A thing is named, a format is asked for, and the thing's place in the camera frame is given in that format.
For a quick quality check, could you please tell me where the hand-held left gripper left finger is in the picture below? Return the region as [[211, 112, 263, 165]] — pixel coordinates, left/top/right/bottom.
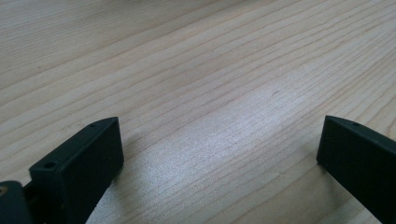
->
[[22, 116, 125, 224]]

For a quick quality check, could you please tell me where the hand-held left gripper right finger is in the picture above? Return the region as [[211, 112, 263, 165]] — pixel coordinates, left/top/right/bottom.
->
[[316, 115, 396, 224]]

